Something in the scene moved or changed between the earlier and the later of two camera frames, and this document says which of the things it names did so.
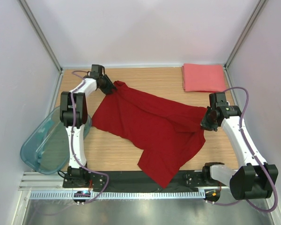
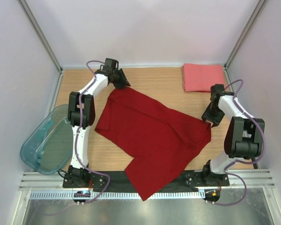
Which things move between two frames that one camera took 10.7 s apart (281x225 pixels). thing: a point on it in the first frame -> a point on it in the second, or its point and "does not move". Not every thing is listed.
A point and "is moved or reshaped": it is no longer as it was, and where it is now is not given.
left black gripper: x=110 y=86 -> x=123 y=82
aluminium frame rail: x=40 y=34 does not move
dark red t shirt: x=166 y=134 is moved or reshaped
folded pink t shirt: x=200 y=77 does not move
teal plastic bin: x=47 y=150 does not move
